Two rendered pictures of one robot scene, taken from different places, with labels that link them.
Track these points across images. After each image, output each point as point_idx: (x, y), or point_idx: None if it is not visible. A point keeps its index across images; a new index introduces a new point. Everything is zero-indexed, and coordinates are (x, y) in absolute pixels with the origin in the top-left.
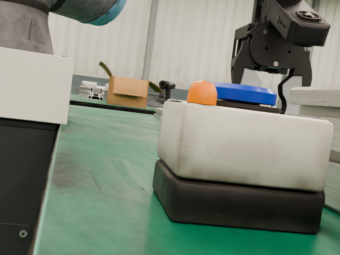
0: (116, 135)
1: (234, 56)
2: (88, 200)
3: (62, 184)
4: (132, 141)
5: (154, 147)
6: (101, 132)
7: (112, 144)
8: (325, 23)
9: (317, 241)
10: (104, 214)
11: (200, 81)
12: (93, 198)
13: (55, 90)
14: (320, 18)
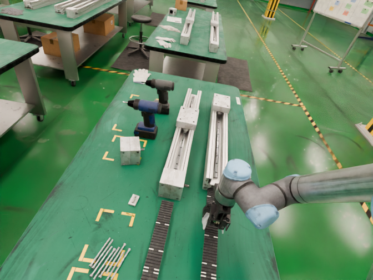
0: (256, 262)
1: (230, 215)
2: (254, 180)
3: (258, 186)
4: (250, 245)
5: (243, 233)
6: (262, 273)
7: (255, 233)
8: (216, 183)
9: None
10: (252, 175)
11: (249, 165)
12: (253, 180)
13: None
14: (218, 183)
